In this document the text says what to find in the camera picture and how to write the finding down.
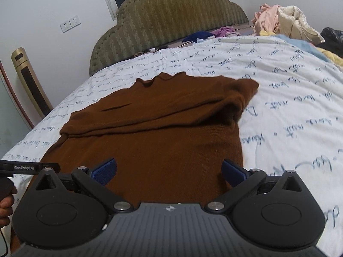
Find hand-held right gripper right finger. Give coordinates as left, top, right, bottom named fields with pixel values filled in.
left=205, top=159, right=304, bottom=214

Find black plastic bag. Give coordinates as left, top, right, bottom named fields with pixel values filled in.
left=320, top=27, right=343, bottom=58

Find brown knit sweater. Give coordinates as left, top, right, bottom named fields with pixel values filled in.
left=27, top=72, right=260, bottom=206

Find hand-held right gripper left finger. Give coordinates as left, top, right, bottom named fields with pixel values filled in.
left=34, top=158, right=134, bottom=215

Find pile of pink cream clothes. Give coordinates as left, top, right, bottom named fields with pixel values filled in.
left=277, top=5, right=325, bottom=44

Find purple and blue garments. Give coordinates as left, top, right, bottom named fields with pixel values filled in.
left=161, top=24, right=255, bottom=49

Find olive padded headboard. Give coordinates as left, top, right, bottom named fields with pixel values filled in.
left=89, top=0, right=249, bottom=77

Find frosted glass door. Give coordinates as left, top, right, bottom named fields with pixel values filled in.
left=0, top=59, right=36, bottom=157

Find yellow cloth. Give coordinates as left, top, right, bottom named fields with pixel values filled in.
left=316, top=47, right=343, bottom=70

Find white wall socket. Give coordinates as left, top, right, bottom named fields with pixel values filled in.
left=60, top=15, right=81, bottom=34

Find light blue cloth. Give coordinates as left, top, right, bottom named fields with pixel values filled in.
left=275, top=33, right=323, bottom=57

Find white printed blanket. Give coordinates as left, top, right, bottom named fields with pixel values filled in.
left=0, top=35, right=343, bottom=255

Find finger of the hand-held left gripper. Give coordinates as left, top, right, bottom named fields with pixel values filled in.
left=0, top=161, right=61, bottom=178

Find purple cloth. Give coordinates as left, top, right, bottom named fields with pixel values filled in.
left=211, top=26, right=242, bottom=38

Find gold tower air conditioner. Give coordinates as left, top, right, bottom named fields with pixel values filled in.
left=11, top=47, right=54, bottom=129

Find person's left hand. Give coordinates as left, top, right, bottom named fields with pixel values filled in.
left=0, top=187, right=18, bottom=227

